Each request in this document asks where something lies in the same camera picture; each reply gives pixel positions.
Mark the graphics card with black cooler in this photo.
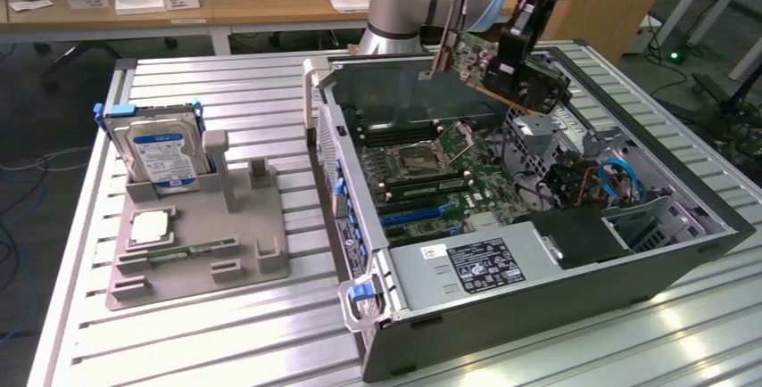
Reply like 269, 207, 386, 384
418, 25, 570, 115

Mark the wooden cabinet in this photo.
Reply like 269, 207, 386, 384
516, 0, 685, 63

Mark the metal disk bay cage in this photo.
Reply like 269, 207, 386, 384
509, 112, 570, 174

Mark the metal socket cover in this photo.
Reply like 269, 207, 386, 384
437, 120, 480, 148

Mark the CPU socket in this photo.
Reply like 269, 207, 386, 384
397, 140, 449, 175

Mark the green motherboard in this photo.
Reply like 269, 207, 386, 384
355, 110, 537, 246

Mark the black RAM stick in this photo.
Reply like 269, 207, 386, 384
389, 176, 470, 202

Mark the silver chipset heatsink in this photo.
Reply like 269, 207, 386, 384
469, 213, 504, 231

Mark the blue expansion slot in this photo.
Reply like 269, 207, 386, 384
379, 201, 458, 228

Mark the grey power supply unit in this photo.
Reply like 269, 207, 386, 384
385, 221, 566, 313

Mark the wooden desk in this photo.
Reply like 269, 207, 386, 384
0, 0, 537, 56

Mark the open black PC case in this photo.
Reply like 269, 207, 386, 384
302, 45, 757, 383

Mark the grey plastic parts rack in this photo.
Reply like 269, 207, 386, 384
106, 129, 293, 312

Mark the hard disk in blue carrier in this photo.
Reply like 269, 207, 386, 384
91, 99, 205, 195

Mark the green RAM stick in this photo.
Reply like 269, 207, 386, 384
146, 243, 233, 260

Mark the silver CPU chip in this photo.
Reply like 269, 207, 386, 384
130, 212, 173, 243

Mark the blue disk wire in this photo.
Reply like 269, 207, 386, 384
597, 161, 644, 203

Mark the blue floor cable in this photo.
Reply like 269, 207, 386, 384
0, 168, 53, 346

